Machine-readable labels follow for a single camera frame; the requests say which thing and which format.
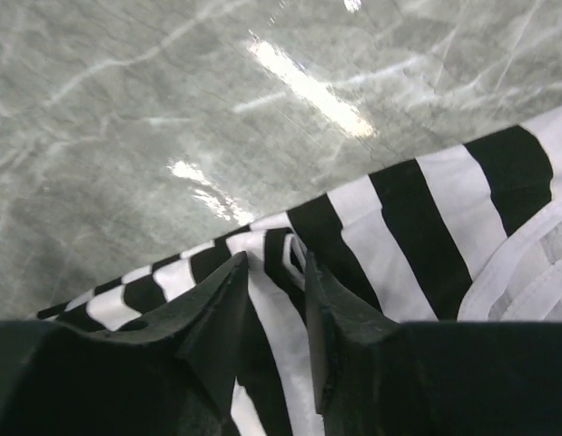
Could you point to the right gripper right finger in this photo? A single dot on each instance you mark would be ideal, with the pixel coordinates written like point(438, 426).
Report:
point(374, 376)

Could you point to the black white striped tank top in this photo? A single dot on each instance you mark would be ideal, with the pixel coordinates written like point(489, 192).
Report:
point(471, 232)

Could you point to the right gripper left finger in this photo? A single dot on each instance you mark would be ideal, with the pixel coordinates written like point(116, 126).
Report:
point(170, 372)

